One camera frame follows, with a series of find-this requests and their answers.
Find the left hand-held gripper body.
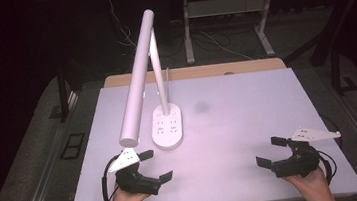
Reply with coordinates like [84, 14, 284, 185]
[105, 145, 163, 201]

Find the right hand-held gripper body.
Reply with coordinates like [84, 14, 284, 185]
[267, 124, 346, 181]

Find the white desk lamp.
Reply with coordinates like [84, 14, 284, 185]
[105, 6, 187, 156]

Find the person's right hand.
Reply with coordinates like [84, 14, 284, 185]
[280, 164, 332, 201]

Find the black metal stand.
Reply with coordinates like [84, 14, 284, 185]
[53, 54, 87, 124]
[278, 0, 357, 102]

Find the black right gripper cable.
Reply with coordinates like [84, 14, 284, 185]
[313, 112, 348, 186]

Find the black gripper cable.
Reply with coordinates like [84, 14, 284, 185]
[98, 154, 126, 201]
[313, 112, 348, 186]

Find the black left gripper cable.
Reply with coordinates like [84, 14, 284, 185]
[98, 154, 126, 201]

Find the black floor socket frame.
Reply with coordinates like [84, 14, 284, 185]
[56, 131, 88, 161]

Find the white floor cable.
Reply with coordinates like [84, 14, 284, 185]
[198, 26, 255, 67]

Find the grey metal desk frame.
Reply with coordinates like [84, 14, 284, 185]
[168, 0, 331, 68]

